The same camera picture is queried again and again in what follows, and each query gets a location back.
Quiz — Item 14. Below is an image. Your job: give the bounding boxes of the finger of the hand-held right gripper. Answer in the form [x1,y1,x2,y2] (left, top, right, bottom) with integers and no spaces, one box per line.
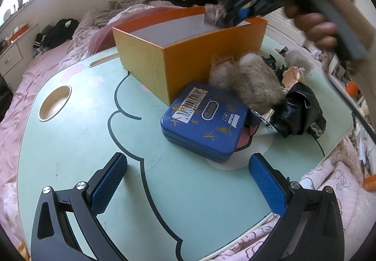
[235,0,292,26]
[219,0,245,27]

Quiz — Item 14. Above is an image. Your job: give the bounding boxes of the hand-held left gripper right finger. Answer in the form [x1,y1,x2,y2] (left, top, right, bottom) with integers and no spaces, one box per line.
[248,153,345,261]

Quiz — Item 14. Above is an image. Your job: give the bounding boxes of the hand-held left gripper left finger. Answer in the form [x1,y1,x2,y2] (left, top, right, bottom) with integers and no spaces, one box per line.
[31,152,128,261]

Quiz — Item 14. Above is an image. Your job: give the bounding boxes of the small purple foil packet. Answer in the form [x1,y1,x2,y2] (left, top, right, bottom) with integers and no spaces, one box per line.
[204,4,225,27]

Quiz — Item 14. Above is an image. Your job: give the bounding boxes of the grey fur pompom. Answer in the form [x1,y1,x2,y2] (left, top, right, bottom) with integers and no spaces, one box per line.
[235,53,287,112]

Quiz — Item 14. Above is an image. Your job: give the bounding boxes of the doll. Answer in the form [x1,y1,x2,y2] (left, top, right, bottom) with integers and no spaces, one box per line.
[272,50,327,139]

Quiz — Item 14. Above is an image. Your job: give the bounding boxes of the blue metal tin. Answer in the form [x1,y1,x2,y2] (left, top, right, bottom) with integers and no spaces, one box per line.
[160,81,249,163]

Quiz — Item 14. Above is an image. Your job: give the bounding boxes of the orange cardboard box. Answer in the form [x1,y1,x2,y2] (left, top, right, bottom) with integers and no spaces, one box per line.
[112,6,268,106]

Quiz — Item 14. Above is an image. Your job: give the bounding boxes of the mint green cartoon desktop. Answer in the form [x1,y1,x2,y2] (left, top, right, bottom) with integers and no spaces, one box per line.
[18,35,354,261]

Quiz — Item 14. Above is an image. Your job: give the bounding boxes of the person's right hand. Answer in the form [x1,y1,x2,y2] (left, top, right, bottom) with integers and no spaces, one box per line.
[284,0,353,50]

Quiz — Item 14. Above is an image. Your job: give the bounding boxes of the white louvered door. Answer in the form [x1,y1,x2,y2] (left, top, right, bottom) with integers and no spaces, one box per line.
[264,10,306,44]

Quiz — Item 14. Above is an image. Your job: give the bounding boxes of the tan furry plush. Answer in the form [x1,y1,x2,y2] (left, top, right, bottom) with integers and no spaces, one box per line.
[209,54,240,90]

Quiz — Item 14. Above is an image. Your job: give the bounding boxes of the pink floral quilt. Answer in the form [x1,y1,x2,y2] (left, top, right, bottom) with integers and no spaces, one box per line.
[206,132,376,261]

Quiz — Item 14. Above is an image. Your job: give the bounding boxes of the beige crumpled clothes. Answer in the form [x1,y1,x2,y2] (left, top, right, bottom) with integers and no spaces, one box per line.
[109,0,161,11]

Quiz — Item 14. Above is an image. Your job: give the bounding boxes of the pink blanket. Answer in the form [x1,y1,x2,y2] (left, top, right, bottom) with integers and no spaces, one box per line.
[0,3,183,261]

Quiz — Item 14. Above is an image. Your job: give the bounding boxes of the orange container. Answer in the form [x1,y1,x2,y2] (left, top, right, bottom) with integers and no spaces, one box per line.
[346,81,358,98]

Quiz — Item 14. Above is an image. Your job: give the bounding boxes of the dark pink pillow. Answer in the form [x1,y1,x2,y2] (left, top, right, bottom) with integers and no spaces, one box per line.
[88,25,118,53]

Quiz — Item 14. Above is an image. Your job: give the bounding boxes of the white nightstand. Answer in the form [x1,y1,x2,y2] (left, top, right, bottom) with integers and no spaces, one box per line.
[0,41,25,77]

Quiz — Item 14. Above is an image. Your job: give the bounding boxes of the black white striped clothes pile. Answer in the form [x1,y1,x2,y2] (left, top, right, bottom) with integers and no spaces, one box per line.
[32,18,80,50]

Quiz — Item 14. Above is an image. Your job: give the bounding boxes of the small orange box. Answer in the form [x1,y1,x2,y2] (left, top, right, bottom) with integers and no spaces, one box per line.
[7,25,30,43]

